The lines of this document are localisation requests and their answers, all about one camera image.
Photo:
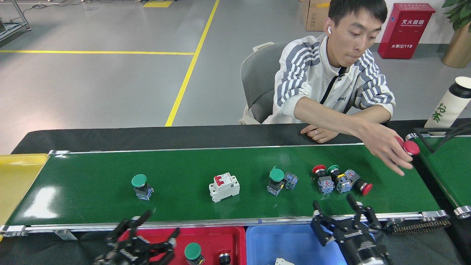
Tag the red plastic tray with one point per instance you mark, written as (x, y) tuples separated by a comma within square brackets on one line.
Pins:
[(213, 239)]

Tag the person's left forearm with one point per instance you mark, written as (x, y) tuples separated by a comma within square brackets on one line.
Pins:
[(371, 116)]

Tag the green potted plant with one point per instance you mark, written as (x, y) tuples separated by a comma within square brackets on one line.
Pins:
[(460, 13)]

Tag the green mushroom button switch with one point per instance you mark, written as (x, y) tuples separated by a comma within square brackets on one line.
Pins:
[(192, 251), (276, 174), (139, 180)]

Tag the red mushroom button switch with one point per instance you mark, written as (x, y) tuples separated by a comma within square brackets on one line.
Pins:
[(411, 148), (399, 141), (366, 188)]

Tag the person's right hand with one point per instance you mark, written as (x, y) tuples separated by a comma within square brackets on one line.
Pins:
[(382, 143)]

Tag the silver metal rack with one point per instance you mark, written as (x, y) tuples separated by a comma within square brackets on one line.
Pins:
[(13, 27)]

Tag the brown cardboard box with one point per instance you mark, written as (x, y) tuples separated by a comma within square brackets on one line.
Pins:
[(314, 16)]

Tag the person's right forearm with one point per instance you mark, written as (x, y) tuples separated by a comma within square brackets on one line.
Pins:
[(331, 116)]

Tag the red fire extinguisher cabinet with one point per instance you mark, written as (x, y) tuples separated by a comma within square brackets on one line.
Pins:
[(404, 36)]

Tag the yellow plastic tray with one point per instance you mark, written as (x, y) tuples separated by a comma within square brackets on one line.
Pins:
[(14, 184)]

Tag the small red button switch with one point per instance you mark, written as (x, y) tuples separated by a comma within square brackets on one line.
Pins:
[(326, 184), (224, 258)]

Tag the green conveyor belt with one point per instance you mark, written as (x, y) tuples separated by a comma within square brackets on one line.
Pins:
[(447, 173), (92, 176)]

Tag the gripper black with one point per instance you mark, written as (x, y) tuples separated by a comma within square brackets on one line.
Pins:
[(362, 244), (127, 254)]

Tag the blue plastic tray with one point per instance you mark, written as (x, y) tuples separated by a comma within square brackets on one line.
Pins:
[(279, 243)]

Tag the grey office chair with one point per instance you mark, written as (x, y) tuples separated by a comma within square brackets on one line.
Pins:
[(257, 81)]

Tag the person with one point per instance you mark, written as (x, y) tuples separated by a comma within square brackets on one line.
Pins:
[(305, 73)]

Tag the black metal bracket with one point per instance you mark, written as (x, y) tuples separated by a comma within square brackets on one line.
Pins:
[(460, 131)]

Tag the black table cover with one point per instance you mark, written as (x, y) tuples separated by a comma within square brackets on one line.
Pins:
[(110, 138)]

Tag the white circuit breaker red toggle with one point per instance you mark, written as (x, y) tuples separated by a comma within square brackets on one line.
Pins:
[(224, 189), (283, 262)]

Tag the person's left hand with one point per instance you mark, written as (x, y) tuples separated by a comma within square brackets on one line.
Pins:
[(322, 134)]

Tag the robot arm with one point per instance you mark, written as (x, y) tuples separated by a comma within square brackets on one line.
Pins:
[(369, 263)]

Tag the white bottle black lid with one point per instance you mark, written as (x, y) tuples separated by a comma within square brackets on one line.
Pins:
[(447, 106)]

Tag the gold plant pot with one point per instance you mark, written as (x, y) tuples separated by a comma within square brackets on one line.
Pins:
[(458, 49)]

